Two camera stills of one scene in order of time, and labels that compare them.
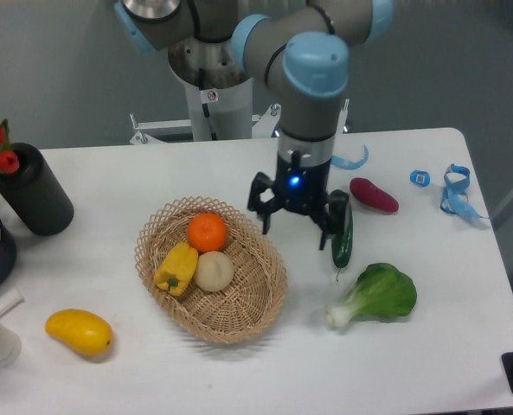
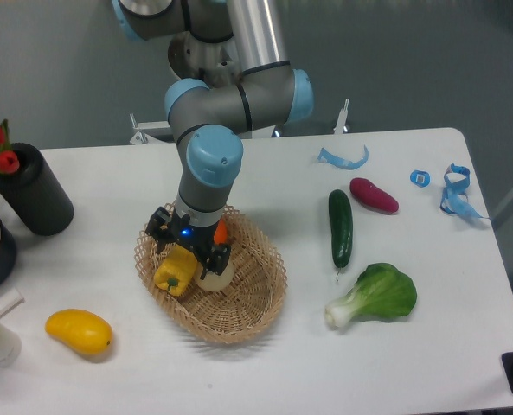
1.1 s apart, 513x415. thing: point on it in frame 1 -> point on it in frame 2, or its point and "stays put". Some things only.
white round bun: (214, 271) stays put
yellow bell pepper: (176, 269) stays put
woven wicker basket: (259, 285) stays put
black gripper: (303, 189) -> (165, 227)
